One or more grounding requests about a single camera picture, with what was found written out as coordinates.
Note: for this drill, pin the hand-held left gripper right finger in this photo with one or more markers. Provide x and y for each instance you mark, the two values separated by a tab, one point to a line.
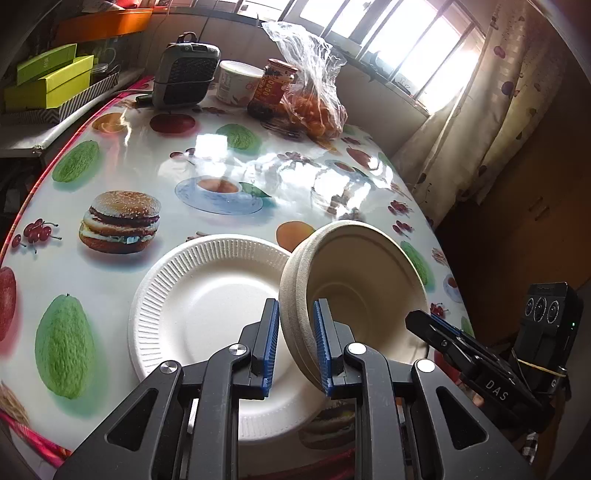
323	355

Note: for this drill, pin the clear plastic bag of oranges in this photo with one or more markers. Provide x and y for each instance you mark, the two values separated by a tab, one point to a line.
314	101

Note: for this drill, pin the zigzag patterned tray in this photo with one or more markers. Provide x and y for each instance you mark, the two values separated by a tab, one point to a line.
87	99

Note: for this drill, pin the barred window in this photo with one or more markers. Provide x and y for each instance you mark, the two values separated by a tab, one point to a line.
406	46

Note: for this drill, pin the brown wooden cabinet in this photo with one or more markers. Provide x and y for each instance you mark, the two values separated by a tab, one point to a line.
531	207

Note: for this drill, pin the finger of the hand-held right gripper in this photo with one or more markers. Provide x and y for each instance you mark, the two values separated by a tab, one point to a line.
466	339
438	341

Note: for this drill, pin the orange tray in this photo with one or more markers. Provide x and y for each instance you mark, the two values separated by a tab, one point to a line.
106	25

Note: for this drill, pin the white plastic tub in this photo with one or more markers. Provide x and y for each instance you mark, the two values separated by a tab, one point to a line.
238	83

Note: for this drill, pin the beige paper bowl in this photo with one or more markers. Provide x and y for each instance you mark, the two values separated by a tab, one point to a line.
288	300
369	286
307	300

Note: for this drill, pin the lime green box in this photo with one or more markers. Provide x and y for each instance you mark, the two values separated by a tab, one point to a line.
51	87
44	62

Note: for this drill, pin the fruit print tablecloth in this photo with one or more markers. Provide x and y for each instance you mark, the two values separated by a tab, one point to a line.
138	161

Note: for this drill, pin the glass jar with red label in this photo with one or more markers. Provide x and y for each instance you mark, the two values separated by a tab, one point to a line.
272	87

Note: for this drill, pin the cream patterned curtain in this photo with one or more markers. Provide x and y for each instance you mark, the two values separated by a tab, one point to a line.
498	115

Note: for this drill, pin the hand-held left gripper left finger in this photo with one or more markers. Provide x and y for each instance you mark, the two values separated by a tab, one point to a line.
270	350

